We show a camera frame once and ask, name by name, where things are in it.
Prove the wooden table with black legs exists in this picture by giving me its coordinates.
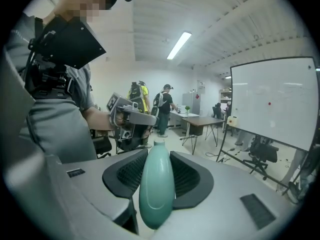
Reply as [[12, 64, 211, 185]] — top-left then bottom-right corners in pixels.
[[179, 116, 226, 155]]

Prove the person's gray shirt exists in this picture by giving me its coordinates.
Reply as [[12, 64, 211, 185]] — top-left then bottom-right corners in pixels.
[[4, 12, 99, 165]]

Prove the white desk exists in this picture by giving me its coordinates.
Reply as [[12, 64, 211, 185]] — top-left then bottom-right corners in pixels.
[[168, 110, 201, 130]]

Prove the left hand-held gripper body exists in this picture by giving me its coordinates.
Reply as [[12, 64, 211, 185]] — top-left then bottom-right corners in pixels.
[[106, 92, 139, 142]]

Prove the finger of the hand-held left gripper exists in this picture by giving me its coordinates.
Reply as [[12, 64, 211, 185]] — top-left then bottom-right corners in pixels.
[[123, 106, 160, 126]]

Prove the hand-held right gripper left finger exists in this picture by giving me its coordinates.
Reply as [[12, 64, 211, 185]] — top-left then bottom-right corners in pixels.
[[37, 148, 149, 240]]

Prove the green plastic dustpan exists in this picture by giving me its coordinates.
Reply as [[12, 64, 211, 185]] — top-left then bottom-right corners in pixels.
[[138, 138, 176, 230]]

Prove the person's left forearm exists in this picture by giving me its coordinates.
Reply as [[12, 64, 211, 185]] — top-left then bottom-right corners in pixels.
[[83, 105, 119, 132]]

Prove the gray metal cabinet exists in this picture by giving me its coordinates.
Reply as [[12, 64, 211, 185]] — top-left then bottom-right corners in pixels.
[[181, 91, 202, 116]]

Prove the black chest-mounted screen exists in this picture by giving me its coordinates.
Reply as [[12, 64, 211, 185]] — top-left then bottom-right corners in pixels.
[[37, 15, 108, 70]]

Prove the beige box with red button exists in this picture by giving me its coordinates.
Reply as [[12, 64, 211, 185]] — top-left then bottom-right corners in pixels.
[[226, 115, 240, 128]]

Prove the long ceiling light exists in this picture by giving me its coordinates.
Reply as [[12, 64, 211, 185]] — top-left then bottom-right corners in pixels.
[[166, 31, 193, 61]]

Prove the black chest mount harness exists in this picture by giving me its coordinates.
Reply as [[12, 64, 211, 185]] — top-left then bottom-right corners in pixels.
[[24, 55, 76, 100]]

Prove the white whiteboard on black stand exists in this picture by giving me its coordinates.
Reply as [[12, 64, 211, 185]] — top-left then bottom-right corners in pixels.
[[215, 56, 320, 203]]

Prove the person's head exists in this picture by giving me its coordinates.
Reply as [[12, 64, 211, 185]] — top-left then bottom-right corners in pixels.
[[53, 0, 114, 23]]

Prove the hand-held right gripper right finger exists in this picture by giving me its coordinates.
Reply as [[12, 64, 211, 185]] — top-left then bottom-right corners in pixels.
[[159, 150, 310, 240]]

